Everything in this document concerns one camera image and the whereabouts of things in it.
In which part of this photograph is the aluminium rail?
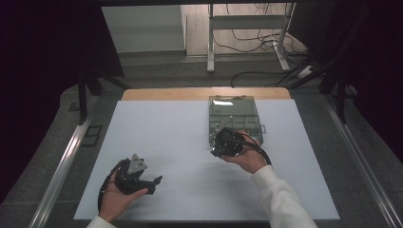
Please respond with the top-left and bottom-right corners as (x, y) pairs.
(322, 94), (403, 228)
(28, 94), (101, 228)

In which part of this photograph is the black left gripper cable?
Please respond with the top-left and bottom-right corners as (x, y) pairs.
(97, 159), (124, 214)

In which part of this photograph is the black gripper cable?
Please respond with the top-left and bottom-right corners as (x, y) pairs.
(236, 132), (273, 166)
(97, 159), (124, 214)

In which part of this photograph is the white cabinet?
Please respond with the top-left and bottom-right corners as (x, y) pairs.
(101, 4), (187, 54)

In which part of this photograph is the white power strip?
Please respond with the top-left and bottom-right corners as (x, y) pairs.
(297, 65), (316, 80)

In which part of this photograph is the person's right hand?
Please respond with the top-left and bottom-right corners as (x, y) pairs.
(221, 129), (269, 175)

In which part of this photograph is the black floor cable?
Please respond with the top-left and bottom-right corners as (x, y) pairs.
(229, 70), (288, 89)

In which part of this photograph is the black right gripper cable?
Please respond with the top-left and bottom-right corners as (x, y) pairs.
(236, 132), (273, 166)

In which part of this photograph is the clear plastic organizer box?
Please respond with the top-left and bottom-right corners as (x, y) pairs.
(208, 95), (267, 149)

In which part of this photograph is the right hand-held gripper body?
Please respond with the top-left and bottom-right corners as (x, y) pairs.
(208, 115), (246, 159)

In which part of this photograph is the person's left hand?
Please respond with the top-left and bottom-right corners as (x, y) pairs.
(98, 170), (149, 223)

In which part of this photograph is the dark curtain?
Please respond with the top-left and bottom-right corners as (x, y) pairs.
(0, 0), (125, 203)
(288, 0), (403, 156)

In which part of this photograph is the tangle of black cables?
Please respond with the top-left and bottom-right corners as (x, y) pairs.
(211, 3), (310, 65)

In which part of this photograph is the black metal stand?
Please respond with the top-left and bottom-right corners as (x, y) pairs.
(318, 60), (359, 125)
(77, 67), (131, 126)

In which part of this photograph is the white table mat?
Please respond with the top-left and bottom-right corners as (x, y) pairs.
(73, 99), (341, 222)

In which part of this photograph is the person's right white sleeve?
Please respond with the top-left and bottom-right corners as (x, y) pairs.
(251, 164), (318, 228)

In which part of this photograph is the person's left white sleeve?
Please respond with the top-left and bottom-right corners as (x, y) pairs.
(86, 215), (117, 228)

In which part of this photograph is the person's white sleeve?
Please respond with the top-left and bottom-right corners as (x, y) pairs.
(251, 164), (318, 228)
(86, 215), (117, 228)

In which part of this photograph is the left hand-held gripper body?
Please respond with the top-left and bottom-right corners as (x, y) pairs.
(113, 153), (157, 196)

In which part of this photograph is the white metal desk frame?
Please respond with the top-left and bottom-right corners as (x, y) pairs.
(206, 3), (297, 74)

